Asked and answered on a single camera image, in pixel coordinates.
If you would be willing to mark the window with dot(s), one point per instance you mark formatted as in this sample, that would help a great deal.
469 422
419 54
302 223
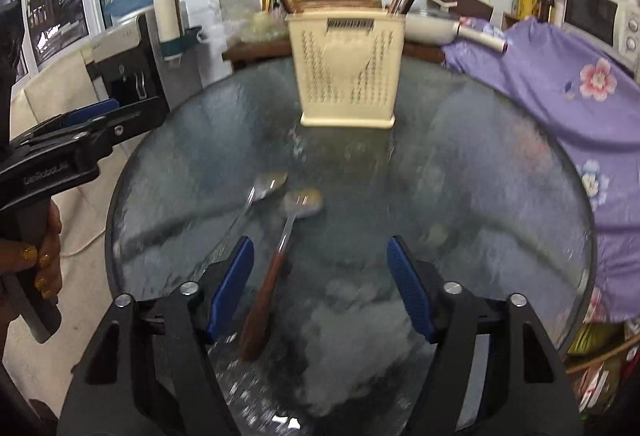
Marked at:
45 1

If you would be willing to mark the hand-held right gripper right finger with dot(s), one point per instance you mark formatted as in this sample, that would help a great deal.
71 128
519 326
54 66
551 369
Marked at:
410 286

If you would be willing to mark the person's left hand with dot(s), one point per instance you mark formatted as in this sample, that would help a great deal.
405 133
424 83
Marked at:
50 266

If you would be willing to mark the green plastic bag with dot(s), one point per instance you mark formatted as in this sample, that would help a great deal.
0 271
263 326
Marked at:
592 341

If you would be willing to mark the brown glass bottle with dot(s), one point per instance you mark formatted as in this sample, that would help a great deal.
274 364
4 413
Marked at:
548 5

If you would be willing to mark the wooden counter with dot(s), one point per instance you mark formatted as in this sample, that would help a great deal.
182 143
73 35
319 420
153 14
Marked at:
260 51

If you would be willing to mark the wicker rimmed basin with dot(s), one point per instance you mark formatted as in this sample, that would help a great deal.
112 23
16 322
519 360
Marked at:
340 5

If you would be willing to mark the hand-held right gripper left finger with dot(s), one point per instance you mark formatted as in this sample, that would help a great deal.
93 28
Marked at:
232 286

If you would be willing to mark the cream pot with lid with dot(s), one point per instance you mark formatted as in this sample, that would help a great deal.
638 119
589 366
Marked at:
430 27

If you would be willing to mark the cream plastic utensil holder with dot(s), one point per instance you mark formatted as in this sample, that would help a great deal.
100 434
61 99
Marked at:
347 66

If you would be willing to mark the beige cloth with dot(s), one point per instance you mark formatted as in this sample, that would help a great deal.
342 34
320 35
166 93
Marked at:
55 86

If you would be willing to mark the white paper cup dispenser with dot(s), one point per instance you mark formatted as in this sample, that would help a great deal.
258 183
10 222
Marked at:
170 24

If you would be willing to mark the purple floral cloth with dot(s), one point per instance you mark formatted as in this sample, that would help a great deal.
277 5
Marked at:
565 116

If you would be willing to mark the silver metal spoon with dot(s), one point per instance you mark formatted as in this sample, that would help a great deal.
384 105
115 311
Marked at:
267 186

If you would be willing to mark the grey water dispenser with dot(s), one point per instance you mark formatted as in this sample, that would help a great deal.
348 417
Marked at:
125 61

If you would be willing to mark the white microwave oven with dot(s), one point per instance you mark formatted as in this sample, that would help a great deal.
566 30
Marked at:
595 19

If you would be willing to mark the clear plastic bag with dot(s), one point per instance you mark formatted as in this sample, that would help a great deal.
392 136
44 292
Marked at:
245 24

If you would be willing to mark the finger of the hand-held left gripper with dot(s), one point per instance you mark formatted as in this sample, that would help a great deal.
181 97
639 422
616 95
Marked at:
92 109
130 119

